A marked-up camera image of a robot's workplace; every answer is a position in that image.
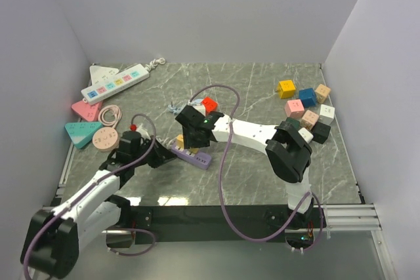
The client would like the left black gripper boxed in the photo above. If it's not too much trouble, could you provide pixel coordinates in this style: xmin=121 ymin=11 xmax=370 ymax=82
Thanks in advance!
xmin=131 ymin=134 xmax=177 ymax=168

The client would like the orange plug adapter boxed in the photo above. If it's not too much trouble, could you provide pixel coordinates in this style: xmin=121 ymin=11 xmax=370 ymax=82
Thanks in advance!
xmin=188 ymin=148 xmax=199 ymax=155
xmin=176 ymin=134 xmax=184 ymax=150

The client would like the purple power strip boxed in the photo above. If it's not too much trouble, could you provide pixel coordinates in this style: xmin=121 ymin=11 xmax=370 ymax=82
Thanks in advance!
xmin=171 ymin=146 xmax=212 ymax=170

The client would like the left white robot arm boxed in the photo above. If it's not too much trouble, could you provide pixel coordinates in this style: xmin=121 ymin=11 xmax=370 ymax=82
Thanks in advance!
xmin=20 ymin=131 xmax=176 ymax=279

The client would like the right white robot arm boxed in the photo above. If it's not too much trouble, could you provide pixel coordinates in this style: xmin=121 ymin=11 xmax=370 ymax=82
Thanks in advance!
xmin=175 ymin=106 xmax=313 ymax=227

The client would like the red cube socket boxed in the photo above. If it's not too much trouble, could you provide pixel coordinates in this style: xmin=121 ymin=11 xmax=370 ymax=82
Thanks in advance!
xmin=201 ymin=97 xmax=218 ymax=115

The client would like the blue round socket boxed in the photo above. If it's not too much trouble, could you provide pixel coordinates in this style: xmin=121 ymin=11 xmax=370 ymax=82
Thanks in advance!
xmin=190 ymin=98 xmax=203 ymax=106

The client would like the pink round socket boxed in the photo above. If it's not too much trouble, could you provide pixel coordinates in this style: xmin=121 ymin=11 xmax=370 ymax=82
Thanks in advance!
xmin=92 ymin=127 xmax=119 ymax=152

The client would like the pink triangle socket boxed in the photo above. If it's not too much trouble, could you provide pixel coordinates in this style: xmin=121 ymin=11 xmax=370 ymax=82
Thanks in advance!
xmin=71 ymin=100 xmax=102 ymax=122

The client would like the teal triangle socket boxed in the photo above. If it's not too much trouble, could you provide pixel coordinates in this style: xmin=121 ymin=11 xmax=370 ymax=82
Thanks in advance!
xmin=64 ymin=121 xmax=102 ymax=149

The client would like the white triangle socket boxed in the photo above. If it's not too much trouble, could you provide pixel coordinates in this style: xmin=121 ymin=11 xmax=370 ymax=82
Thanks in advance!
xmin=89 ymin=64 xmax=119 ymax=85

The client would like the dark green cube socket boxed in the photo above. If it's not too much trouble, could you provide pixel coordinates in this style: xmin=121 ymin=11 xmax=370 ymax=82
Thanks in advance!
xmin=285 ymin=117 xmax=301 ymax=130

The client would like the yellow cube socket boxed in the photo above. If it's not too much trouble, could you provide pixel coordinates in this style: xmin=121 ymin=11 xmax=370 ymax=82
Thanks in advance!
xmin=277 ymin=79 xmax=296 ymax=99

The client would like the white plug adapter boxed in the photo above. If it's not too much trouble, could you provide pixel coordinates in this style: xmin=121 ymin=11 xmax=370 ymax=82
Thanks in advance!
xmin=298 ymin=128 xmax=314 ymax=144

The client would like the light pink cube socket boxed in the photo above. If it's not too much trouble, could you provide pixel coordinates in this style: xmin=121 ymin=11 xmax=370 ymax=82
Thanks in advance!
xmin=300 ymin=110 xmax=319 ymax=131

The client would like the blue cube socket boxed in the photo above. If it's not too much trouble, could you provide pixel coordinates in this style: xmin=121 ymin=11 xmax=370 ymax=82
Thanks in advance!
xmin=299 ymin=88 xmax=318 ymax=108

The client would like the black cube socket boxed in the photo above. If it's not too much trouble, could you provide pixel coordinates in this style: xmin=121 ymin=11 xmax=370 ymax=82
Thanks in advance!
xmin=312 ymin=121 xmax=331 ymax=144

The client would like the white cube socket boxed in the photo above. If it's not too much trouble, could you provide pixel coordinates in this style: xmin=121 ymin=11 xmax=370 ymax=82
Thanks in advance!
xmin=318 ymin=104 xmax=335 ymax=125

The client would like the tan cube socket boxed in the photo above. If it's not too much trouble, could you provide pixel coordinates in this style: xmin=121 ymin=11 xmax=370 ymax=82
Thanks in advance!
xmin=315 ymin=84 xmax=331 ymax=104

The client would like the black base crossbar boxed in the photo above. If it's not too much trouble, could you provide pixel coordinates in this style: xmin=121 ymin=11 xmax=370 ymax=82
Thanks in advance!
xmin=129 ymin=204 xmax=303 ymax=245

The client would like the long white power strip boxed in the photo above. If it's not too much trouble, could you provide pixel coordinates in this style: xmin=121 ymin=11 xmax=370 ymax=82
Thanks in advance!
xmin=81 ymin=64 xmax=150 ymax=105

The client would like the white coiled strip cable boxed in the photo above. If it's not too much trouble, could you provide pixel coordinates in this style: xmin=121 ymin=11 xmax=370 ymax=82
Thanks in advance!
xmin=154 ymin=135 xmax=180 ymax=148

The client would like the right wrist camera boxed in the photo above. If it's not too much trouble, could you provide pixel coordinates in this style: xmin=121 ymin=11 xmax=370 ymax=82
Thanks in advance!
xmin=188 ymin=102 xmax=206 ymax=115

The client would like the white braided cable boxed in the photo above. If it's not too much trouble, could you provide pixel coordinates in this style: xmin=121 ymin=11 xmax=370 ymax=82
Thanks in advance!
xmin=146 ymin=58 xmax=167 ymax=71

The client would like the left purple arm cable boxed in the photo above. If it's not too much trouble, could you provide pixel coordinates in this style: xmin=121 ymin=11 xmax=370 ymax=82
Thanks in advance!
xmin=22 ymin=113 xmax=157 ymax=280

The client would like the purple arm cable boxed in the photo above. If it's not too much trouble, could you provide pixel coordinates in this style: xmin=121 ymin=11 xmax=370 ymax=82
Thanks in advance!
xmin=188 ymin=85 xmax=328 ymax=253
xmin=22 ymin=113 xmax=157 ymax=280

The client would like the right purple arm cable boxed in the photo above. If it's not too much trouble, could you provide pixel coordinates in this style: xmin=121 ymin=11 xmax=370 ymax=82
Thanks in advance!
xmin=188 ymin=85 xmax=328 ymax=253

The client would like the aluminium frame rail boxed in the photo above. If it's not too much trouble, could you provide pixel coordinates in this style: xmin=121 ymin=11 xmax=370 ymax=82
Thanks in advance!
xmin=35 ymin=203 xmax=383 ymax=233

